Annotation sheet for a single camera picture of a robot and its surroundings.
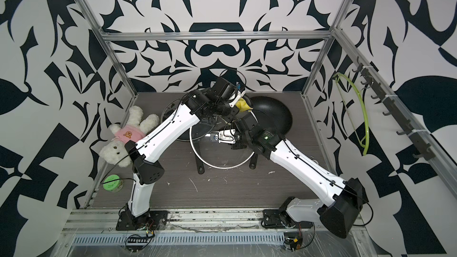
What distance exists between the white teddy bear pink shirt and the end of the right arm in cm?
60

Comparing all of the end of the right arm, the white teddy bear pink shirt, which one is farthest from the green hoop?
the white teddy bear pink shirt

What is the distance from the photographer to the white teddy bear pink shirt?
→ 865 millimetres

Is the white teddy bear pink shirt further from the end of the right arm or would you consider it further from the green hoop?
the green hoop

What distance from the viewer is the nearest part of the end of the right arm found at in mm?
506
